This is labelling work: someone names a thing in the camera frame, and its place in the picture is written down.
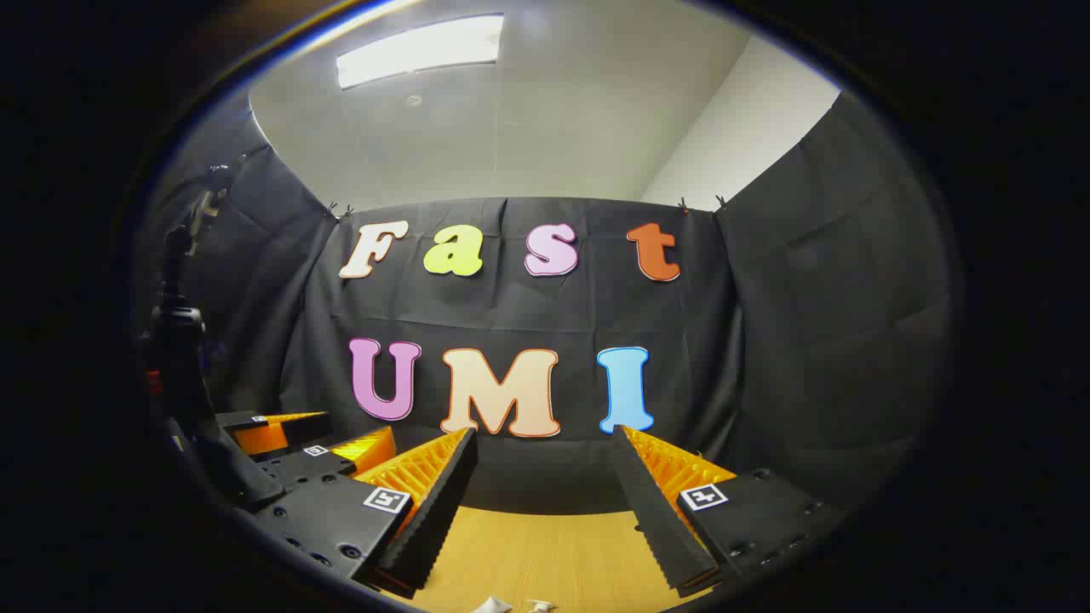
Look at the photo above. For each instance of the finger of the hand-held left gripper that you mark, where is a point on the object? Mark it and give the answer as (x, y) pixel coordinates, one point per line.
(255, 421)
(306, 466)

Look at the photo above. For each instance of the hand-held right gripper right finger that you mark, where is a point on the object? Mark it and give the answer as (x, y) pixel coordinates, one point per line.
(651, 511)

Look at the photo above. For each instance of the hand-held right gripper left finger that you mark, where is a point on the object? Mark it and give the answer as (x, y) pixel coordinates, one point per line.
(443, 502)

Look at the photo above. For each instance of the black backdrop cloth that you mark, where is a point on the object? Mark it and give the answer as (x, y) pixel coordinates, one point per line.
(766, 340)

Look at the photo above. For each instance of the ceiling light panel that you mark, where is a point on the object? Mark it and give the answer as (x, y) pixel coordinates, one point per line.
(417, 49)

